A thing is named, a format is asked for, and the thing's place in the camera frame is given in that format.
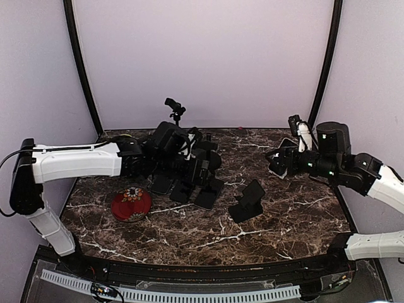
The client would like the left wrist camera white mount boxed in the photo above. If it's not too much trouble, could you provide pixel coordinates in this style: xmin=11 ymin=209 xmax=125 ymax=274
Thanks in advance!
xmin=178 ymin=127 xmax=203 ymax=160

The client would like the black folding phone stand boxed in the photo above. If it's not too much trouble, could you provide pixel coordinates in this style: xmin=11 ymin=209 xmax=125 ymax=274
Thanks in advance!
xmin=228 ymin=179 xmax=266 ymax=223

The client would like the black frame post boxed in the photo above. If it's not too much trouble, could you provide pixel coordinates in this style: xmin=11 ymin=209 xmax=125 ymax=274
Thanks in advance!
xmin=63 ymin=0 xmax=104 ymax=136
xmin=308 ymin=0 xmax=343 ymax=128

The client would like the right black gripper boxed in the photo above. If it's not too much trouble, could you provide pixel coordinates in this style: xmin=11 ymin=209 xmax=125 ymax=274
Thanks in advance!
xmin=266 ymin=145 xmax=342 ymax=181

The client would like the right black frame post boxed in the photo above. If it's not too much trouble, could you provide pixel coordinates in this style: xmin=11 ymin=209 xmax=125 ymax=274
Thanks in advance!
xmin=308 ymin=0 xmax=343 ymax=128

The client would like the red floral plate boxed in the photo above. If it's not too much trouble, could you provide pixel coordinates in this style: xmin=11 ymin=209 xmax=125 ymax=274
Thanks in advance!
xmin=110 ymin=187 xmax=152 ymax=223

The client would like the large blue-edged smartphone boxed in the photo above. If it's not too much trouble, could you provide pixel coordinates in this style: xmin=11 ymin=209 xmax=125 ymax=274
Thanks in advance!
xmin=150 ymin=174 xmax=174 ymax=195

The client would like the short black round-base stand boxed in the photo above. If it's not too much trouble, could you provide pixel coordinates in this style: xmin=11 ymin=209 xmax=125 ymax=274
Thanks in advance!
xmin=193 ymin=133 xmax=222 ymax=173

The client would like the white phone stand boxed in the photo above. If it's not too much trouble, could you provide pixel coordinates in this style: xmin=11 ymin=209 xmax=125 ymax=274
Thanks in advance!
xmin=279 ymin=170 xmax=288 ymax=179

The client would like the black smartphone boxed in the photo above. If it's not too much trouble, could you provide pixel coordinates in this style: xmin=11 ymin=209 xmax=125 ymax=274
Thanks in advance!
xmin=193 ymin=178 xmax=224 ymax=211
xmin=169 ymin=181 xmax=194 ymax=204

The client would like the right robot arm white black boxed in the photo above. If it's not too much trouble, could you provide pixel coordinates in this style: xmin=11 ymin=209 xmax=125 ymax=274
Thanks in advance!
xmin=265 ymin=116 xmax=403 ymax=274

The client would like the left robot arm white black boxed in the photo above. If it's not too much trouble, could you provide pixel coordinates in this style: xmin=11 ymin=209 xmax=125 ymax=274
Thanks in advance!
xmin=9 ymin=121 xmax=218 ymax=275

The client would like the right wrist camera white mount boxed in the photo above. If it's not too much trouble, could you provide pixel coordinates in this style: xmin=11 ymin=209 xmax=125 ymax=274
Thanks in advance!
xmin=288 ymin=115 xmax=314 ymax=152

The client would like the left black frame post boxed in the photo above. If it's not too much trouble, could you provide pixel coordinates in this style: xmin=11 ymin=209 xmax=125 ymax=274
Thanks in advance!
xmin=63 ymin=0 xmax=104 ymax=136

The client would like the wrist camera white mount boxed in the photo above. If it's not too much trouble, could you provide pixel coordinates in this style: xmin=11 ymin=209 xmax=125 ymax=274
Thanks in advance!
xmin=178 ymin=127 xmax=203 ymax=160
xmin=288 ymin=115 xmax=314 ymax=152

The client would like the tall black clamp phone stand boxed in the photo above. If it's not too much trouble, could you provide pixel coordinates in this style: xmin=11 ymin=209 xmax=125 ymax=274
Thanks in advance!
xmin=164 ymin=98 xmax=186 ymax=126

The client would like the white slotted cable duct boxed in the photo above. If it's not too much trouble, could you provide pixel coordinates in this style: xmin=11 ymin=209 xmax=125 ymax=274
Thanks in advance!
xmin=40 ymin=270 xmax=301 ymax=302

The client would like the white-cased smartphone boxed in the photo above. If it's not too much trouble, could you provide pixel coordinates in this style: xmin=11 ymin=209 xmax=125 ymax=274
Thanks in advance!
xmin=265 ymin=138 xmax=298 ymax=176

